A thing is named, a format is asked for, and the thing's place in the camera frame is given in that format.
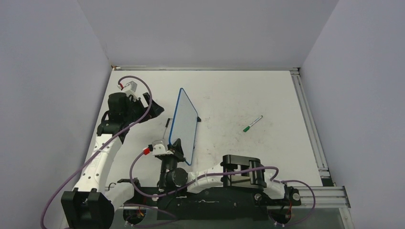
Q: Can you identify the aluminium frame rail right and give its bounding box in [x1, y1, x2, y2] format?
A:
[290, 69, 331, 179]

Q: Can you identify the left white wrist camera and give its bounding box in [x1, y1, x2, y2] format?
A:
[117, 81, 138, 97]

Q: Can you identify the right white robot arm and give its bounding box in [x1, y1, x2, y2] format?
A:
[148, 140, 301, 206]

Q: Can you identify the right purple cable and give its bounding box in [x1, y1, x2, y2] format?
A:
[129, 151, 316, 228]

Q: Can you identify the aluminium frame rail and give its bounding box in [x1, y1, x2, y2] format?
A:
[112, 66, 299, 72]
[290, 69, 331, 179]

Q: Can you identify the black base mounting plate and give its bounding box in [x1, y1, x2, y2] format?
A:
[120, 187, 301, 224]

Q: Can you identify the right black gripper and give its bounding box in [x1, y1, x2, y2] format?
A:
[159, 139, 187, 191]

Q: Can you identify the aluminium frame rail back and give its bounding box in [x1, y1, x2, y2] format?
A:
[112, 66, 299, 72]

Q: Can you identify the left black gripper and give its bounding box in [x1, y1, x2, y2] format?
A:
[123, 93, 163, 124]

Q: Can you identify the green capped marker pen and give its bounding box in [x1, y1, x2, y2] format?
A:
[243, 115, 263, 132]

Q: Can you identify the blue framed whiteboard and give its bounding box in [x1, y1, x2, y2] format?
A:
[168, 88, 201, 166]

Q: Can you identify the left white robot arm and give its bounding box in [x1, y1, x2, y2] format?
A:
[61, 91, 164, 229]

